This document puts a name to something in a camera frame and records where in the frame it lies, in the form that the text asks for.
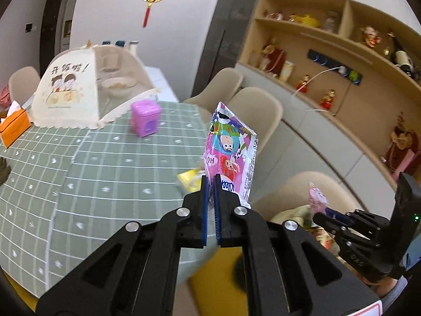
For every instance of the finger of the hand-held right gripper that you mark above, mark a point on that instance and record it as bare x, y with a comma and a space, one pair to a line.
338, 216
329, 222

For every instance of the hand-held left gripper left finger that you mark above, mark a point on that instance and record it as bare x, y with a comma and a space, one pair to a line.
204, 214

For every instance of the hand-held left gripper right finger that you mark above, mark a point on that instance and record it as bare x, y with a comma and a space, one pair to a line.
217, 217

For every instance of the pink stick wrapper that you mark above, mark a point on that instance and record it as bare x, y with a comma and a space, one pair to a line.
317, 199

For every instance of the yellow plastic bag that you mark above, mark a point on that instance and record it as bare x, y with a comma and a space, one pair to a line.
292, 217

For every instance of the pink cartoon snack packet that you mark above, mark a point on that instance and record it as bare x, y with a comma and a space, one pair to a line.
230, 151

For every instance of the person's right forearm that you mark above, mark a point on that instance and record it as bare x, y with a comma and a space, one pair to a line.
394, 289

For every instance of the yellow white toy stand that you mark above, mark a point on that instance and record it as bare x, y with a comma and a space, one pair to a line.
190, 179

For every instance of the yellow cushion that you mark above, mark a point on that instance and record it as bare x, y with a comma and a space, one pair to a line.
217, 283

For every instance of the white lower cabinet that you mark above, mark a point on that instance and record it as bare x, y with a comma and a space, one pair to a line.
329, 151

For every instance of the pink gift box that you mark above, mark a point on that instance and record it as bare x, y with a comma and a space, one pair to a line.
408, 162

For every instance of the green checkered tablecloth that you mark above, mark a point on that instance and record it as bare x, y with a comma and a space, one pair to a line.
115, 177

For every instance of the purple mini bin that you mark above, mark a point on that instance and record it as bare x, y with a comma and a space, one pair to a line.
146, 120

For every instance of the red seated figurine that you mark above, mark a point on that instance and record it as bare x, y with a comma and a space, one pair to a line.
302, 84
327, 100

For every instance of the white sideboard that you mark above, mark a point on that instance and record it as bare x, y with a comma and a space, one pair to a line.
162, 84

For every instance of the wooden shelf unit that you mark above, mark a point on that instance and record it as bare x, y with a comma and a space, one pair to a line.
361, 72

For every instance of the beige bowl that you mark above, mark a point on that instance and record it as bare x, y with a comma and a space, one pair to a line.
120, 87

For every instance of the cream cup with yellow lid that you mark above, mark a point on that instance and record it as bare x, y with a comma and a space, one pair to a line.
286, 71

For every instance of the black power strip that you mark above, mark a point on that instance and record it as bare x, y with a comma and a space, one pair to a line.
317, 57

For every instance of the red bag with flower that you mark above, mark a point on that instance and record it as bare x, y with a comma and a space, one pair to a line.
273, 57

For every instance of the wine bottle with panda holder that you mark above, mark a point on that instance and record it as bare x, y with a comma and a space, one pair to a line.
403, 59

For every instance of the small gold ornament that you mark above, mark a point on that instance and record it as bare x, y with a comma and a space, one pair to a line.
387, 52

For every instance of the white bottle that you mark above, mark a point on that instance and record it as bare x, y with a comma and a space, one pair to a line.
134, 47

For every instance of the cream mesh food cover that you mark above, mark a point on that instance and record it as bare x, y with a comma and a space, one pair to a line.
65, 95

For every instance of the large red gold figurine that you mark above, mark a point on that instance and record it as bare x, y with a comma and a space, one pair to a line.
371, 36

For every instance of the blue lid jar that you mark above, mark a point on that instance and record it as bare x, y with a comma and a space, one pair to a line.
120, 43
106, 43

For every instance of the dark glass cabinet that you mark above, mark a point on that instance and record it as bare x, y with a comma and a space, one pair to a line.
230, 23

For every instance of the tall glass jar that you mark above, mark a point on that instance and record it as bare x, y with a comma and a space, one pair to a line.
330, 22

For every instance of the brown knitted glove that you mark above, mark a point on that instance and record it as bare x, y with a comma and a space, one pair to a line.
4, 172

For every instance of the orange tissue box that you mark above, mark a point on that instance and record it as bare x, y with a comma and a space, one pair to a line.
14, 128

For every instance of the pink patterned bag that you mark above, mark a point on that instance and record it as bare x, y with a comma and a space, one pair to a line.
4, 97

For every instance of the dark door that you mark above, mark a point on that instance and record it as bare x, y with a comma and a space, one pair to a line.
51, 29

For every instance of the small framed wall picture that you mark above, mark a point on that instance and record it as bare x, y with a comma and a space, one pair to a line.
67, 29

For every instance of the black wall switch panel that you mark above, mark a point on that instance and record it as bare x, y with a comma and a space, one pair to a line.
29, 27

